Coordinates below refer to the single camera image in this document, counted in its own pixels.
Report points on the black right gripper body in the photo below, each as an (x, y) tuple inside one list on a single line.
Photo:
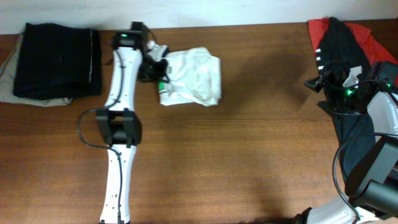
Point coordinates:
[(342, 99)]

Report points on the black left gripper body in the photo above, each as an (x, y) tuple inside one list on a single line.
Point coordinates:
[(157, 69)]

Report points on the white graphic t-shirt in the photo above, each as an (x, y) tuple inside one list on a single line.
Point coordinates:
[(194, 76)]

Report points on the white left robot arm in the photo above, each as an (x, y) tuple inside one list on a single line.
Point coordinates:
[(119, 126)]

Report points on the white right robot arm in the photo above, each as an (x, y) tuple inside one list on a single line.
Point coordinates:
[(364, 168)]

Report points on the red and black garment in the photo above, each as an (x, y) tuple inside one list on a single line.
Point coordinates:
[(359, 79)]

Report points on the folded black garment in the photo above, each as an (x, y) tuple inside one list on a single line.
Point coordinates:
[(58, 62)]

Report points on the folded beige garment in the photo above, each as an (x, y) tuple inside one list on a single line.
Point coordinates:
[(8, 74)]

